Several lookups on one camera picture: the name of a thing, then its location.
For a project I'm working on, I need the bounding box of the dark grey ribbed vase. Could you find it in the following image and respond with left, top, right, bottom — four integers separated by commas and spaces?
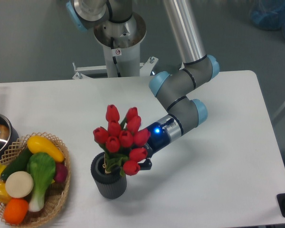
90, 152, 127, 199

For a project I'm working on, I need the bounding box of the green bok choy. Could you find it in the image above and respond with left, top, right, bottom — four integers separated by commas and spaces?
27, 152, 56, 212

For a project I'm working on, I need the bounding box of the yellow squash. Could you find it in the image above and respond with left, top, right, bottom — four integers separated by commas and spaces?
27, 135, 65, 162

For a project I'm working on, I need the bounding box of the yellow bell pepper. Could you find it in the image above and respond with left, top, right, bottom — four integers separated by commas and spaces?
0, 181, 12, 204

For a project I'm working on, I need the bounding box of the cream round radish slice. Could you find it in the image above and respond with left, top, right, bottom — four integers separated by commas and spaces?
5, 171, 34, 198

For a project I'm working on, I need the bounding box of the woven wicker basket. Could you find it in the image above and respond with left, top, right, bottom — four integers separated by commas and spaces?
0, 132, 71, 228

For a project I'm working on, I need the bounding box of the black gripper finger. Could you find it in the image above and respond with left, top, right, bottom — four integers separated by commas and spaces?
138, 158, 152, 171

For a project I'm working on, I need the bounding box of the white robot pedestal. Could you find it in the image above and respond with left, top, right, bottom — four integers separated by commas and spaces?
73, 12, 159, 79

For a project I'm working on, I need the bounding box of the blue plastic bag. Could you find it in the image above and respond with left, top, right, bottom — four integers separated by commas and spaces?
249, 0, 285, 39

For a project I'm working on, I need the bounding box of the red tulip bouquet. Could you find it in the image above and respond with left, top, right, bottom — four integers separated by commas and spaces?
93, 104, 151, 176

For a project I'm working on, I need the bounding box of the orange fruit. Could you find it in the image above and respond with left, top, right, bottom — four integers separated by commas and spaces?
3, 198, 29, 225

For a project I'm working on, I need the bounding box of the black blue-lit gripper body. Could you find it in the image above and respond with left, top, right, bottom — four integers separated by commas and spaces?
143, 121, 171, 158

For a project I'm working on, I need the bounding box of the purple red radish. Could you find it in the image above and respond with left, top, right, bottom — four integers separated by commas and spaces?
53, 163, 68, 183

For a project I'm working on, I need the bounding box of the green cucumber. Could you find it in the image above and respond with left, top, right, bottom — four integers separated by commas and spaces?
0, 148, 33, 181

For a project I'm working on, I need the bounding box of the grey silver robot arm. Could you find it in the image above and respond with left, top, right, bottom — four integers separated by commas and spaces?
66, 0, 219, 170

